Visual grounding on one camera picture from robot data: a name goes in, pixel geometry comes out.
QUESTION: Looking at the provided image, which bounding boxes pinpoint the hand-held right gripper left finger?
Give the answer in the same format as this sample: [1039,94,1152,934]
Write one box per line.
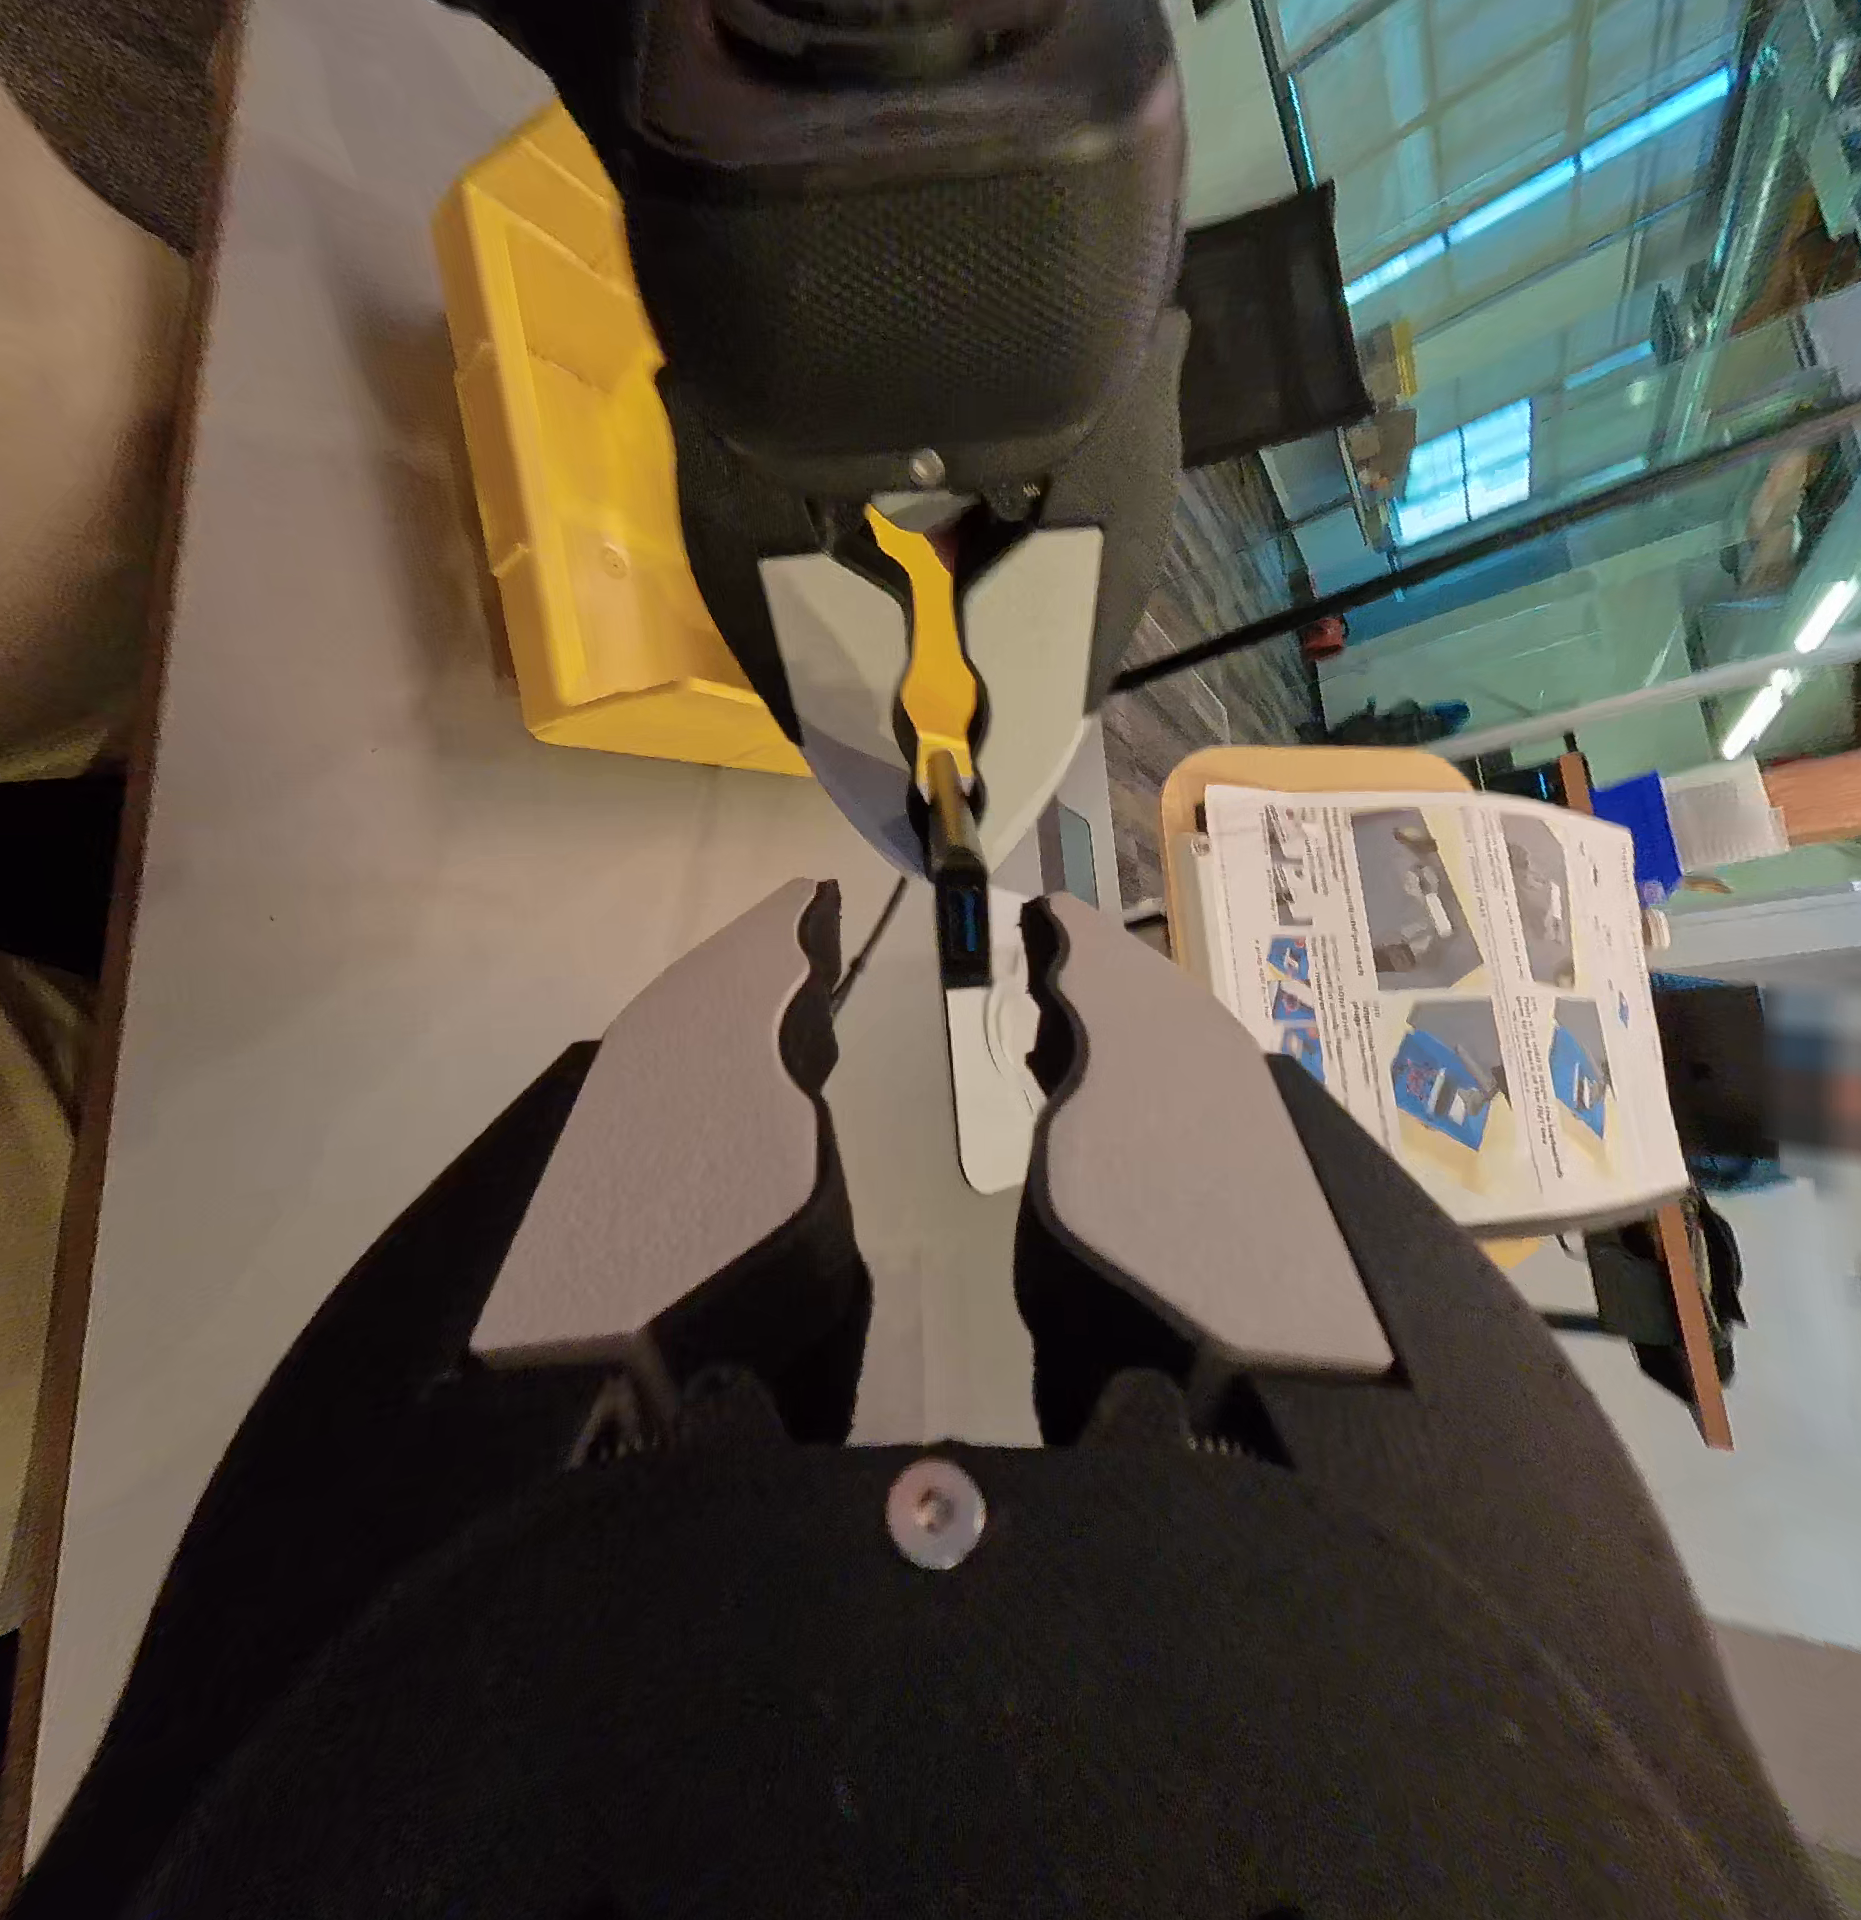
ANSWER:
[465,878,874,1444]

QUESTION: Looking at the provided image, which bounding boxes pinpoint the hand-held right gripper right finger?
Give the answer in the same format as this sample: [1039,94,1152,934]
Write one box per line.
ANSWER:
[1011,893,1401,1444]

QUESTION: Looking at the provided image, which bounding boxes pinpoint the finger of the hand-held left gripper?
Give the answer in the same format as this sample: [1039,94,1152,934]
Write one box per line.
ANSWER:
[755,552,939,881]
[949,525,1107,871]

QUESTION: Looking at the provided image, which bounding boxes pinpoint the slim grey usb hub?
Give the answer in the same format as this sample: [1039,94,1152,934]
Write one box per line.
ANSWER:
[908,749,998,992]

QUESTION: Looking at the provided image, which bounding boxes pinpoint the black braided cable copper plugs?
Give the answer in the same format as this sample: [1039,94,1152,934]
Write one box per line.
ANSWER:
[828,881,910,1021]

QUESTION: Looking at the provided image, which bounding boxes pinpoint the yellow plastic bin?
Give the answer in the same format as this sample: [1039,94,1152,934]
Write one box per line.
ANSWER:
[434,94,983,778]

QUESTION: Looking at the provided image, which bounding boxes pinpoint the white document stand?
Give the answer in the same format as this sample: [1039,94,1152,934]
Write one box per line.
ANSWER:
[940,718,1125,1197]

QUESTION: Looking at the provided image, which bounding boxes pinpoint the wooden board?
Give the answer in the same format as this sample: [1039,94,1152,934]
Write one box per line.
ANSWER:
[1164,746,1552,1273]

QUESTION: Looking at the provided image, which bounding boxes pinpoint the printed instruction sheet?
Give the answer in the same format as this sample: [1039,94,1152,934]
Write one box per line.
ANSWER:
[1202,787,1692,1232]

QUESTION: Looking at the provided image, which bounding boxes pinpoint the black office chair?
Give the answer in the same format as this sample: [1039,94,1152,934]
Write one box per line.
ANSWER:
[1176,182,1379,472]

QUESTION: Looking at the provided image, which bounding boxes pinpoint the person's beige trousers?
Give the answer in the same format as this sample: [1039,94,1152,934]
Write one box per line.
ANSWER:
[0,43,201,1651]

